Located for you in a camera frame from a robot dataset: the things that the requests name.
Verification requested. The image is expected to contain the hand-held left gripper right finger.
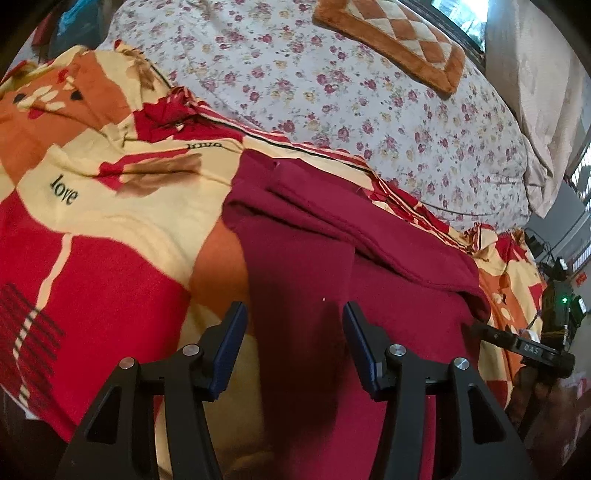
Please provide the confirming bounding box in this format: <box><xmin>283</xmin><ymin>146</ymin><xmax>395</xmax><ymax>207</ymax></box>
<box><xmin>342</xmin><ymin>301</ymin><xmax>539</xmax><ymax>480</ymax></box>

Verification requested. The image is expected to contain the person's right hand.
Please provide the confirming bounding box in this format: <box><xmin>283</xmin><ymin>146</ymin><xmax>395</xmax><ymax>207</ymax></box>
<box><xmin>508</xmin><ymin>369</ymin><xmax>580</xmax><ymax>439</ymax></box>

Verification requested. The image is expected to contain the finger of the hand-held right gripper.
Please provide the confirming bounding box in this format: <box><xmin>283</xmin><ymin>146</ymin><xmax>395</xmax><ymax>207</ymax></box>
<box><xmin>471</xmin><ymin>323</ymin><xmax>520</xmax><ymax>354</ymax></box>

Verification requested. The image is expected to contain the beige curtain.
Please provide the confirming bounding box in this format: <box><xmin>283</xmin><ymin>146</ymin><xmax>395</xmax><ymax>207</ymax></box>
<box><xmin>485</xmin><ymin>0</ymin><xmax>591</xmax><ymax>217</ymax></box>

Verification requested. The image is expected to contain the blue plastic bag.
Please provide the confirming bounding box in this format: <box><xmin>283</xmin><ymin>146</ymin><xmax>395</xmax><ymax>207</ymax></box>
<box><xmin>48</xmin><ymin>0</ymin><xmax>100</xmax><ymax>51</ymax></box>

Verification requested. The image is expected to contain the white floral bed quilt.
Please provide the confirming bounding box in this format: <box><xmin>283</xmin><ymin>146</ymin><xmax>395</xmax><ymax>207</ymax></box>
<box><xmin>99</xmin><ymin>0</ymin><xmax>532</xmax><ymax>232</ymax></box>

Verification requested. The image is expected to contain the red orange cream printed blanket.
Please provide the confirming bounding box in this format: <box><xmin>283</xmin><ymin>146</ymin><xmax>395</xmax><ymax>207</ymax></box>
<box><xmin>0</xmin><ymin>39</ymin><xmax>548</xmax><ymax>480</ymax></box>

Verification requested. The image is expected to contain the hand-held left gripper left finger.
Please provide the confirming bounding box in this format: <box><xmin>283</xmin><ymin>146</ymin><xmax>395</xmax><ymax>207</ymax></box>
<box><xmin>69</xmin><ymin>301</ymin><xmax>249</xmax><ymax>480</ymax></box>

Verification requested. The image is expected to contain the maroon fleece garment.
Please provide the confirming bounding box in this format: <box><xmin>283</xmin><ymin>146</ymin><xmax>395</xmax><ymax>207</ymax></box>
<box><xmin>222</xmin><ymin>148</ymin><xmax>491</xmax><ymax>480</ymax></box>

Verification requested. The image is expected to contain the orange checkered plush mat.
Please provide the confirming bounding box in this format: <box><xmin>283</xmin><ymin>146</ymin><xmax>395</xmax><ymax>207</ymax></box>
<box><xmin>313</xmin><ymin>0</ymin><xmax>467</xmax><ymax>96</ymax></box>

